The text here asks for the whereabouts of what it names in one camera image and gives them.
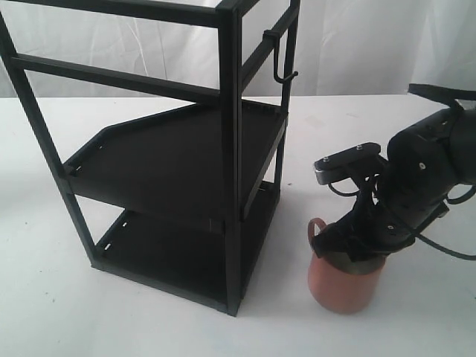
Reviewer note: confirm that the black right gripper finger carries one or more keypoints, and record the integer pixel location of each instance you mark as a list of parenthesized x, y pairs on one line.
[(332, 239)]

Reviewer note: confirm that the black metal shelf rack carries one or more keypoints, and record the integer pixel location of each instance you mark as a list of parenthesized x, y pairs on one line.
[(180, 200)]

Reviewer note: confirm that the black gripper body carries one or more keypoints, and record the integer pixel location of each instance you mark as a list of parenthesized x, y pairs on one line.
[(374, 220)]

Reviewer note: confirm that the white backdrop curtain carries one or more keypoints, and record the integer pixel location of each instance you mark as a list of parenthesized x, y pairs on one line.
[(343, 47)]

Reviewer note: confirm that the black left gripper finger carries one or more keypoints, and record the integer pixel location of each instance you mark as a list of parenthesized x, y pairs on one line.
[(359, 249)]

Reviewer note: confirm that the black metal hook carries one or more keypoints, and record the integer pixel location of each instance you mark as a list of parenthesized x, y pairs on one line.
[(275, 37)]

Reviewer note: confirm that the pink mug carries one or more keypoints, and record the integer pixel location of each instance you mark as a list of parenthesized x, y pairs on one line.
[(341, 285)]

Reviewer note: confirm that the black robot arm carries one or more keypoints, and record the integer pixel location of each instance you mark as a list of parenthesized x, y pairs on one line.
[(429, 166)]

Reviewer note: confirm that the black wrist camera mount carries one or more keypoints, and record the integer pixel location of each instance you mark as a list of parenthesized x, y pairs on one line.
[(358, 163)]

